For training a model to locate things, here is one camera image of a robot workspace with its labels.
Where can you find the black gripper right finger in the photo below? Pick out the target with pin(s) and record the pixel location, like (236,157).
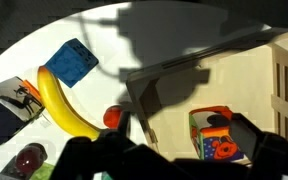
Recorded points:
(247,135)

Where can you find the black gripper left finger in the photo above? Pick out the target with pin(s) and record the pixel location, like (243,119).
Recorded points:
(124,121)

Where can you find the blue block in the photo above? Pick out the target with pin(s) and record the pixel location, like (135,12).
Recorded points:
(71,61)

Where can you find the yellow-green block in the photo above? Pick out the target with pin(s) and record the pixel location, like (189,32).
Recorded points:
(43,171)

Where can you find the grey block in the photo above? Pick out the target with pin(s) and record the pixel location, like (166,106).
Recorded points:
(8,171)

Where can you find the small red round toy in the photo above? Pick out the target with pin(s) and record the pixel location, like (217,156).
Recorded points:
(112,116)

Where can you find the colourful printed soft cube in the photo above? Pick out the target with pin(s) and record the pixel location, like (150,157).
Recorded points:
(214,143)

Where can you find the light wooden tray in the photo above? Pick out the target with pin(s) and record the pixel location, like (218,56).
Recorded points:
(244,83)

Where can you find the yellow banana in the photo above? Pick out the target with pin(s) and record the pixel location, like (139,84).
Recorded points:
(58,105)

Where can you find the dark red round toy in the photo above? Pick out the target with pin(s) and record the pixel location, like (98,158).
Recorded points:
(30,158)

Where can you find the animal print soft cube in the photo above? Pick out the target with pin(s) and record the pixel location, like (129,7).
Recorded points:
(7,113)

